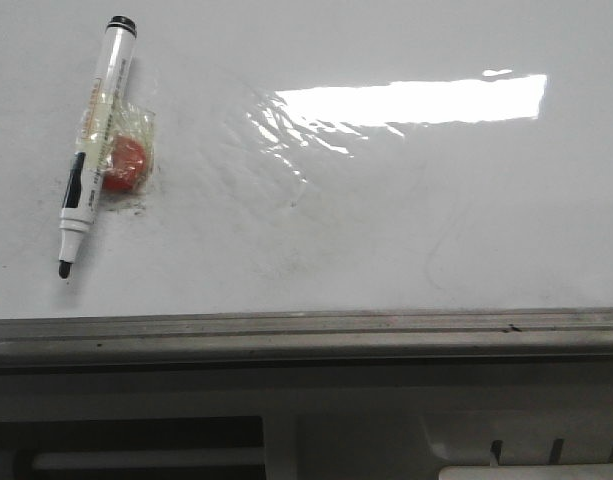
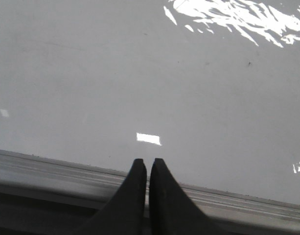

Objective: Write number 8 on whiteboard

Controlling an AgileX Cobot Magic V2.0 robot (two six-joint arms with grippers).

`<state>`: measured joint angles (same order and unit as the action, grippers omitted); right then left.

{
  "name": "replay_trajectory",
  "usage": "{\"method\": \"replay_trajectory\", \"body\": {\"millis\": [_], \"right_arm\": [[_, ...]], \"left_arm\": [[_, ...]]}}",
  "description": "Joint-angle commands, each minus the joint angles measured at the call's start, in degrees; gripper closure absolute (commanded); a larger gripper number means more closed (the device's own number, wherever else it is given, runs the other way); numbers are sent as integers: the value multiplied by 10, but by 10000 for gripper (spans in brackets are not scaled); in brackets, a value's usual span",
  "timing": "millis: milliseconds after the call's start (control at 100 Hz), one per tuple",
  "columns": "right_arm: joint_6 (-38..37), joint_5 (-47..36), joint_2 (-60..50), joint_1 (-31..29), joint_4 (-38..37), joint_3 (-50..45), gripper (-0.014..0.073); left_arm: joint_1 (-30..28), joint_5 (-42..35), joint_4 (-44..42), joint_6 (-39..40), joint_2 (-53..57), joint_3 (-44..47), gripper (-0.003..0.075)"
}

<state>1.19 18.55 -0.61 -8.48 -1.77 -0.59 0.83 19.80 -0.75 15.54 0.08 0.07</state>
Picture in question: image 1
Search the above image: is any clear adhesive tape piece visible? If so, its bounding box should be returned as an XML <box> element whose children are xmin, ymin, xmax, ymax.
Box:
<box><xmin>76</xmin><ymin>93</ymin><xmax>155</xmax><ymax>193</ymax></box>

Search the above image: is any grey plastic machine housing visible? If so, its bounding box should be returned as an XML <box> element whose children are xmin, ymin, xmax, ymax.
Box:
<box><xmin>0</xmin><ymin>358</ymin><xmax>613</xmax><ymax>479</ymax></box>

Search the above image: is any white glossy whiteboard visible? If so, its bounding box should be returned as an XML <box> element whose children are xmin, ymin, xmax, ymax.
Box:
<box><xmin>0</xmin><ymin>1</ymin><xmax>613</xmax><ymax>318</ymax></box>

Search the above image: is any white black whiteboard marker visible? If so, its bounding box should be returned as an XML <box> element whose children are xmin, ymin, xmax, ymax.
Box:
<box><xmin>58</xmin><ymin>15</ymin><xmax>137</xmax><ymax>279</ymax></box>

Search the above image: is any red round magnet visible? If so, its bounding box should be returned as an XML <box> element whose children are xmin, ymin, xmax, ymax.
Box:
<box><xmin>103</xmin><ymin>135</ymin><xmax>148</xmax><ymax>192</ymax></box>

